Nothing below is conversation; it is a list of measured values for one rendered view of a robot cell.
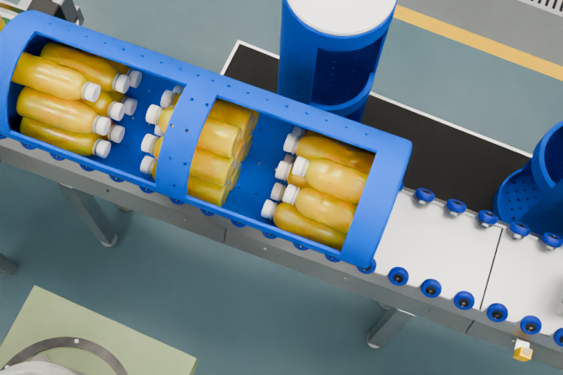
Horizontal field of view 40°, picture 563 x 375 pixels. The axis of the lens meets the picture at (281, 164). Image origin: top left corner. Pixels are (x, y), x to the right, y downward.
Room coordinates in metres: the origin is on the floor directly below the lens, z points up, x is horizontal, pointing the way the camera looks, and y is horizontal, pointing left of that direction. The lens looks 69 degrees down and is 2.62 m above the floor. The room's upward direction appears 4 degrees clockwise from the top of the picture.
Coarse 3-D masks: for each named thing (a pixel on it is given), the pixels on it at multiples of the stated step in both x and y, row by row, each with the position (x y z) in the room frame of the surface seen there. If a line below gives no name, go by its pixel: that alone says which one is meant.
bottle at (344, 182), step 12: (312, 168) 0.55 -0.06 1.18; (324, 168) 0.55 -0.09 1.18; (336, 168) 0.56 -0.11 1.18; (348, 168) 0.56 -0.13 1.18; (312, 180) 0.53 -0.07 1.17; (324, 180) 0.53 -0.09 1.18; (336, 180) 0.53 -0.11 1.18; (348, 180) 0.53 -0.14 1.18; (360, 180) 0.53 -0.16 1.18; (324, 192) 0.52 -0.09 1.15; (336, 192) 0.51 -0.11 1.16; (348, 192) 0.51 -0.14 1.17; (360, 192) 0.51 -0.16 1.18
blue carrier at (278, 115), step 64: (0, 64) 0.71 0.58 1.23; (128, 64) 0.73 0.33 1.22; (192, 64) 0.78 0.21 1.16; (0, 128) 0.62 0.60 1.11; (128, 128) 0.71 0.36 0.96; (192, 128) 0.60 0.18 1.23; (256, 128) 0.71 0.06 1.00; (320, 128) 0.62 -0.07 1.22; (256, 192) 0.57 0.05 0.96; (384, 192) 0.50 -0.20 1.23
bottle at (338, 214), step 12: (300, 192) 0.52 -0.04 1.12; (312, 192) 0.52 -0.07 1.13; (300, 204) 0.50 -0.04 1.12; (312, 204) 0.49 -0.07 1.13; (324, 204) 0.49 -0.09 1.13; (336, 204) 0.50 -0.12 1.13; (348, 204) 0.50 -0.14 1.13; (312, 216) 0.47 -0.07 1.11; (324, 216) 0.47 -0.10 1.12; (336, 216) 0.47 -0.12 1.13; (348, 216) 0.47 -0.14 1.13; (336, 228) 0.45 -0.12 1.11; (348, 228) 0.45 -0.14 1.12
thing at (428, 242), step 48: (96, 192) 0.58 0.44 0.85; (240, 240) 0.48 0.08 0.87; (384, 240) 0.49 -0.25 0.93; (432, 240) 0.50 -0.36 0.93; (480, 240) 0.50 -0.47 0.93; (528, 240) 0.51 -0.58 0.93; (384, 288) 0.38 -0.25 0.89; (480, 288) 0.39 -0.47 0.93; (528, 288) 0.40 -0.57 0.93; (480, 336) 0.30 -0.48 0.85
